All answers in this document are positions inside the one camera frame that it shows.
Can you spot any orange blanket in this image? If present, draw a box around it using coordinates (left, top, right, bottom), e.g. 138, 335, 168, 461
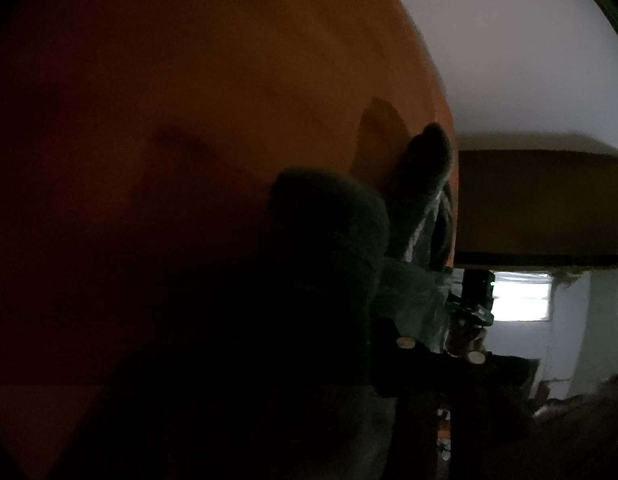
0, 0, 460, 480

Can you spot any dark green fleece garment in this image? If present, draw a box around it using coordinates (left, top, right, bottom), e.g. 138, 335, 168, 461
104, 122, 457, 480

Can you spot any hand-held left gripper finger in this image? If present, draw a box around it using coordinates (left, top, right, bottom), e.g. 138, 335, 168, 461
369, 320, 544, 480

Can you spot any brown wooden door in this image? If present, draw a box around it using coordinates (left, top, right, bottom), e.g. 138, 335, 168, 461
454, 147, 618, 267

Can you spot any bright window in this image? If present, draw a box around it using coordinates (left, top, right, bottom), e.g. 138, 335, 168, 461
491, 272, 552, 322

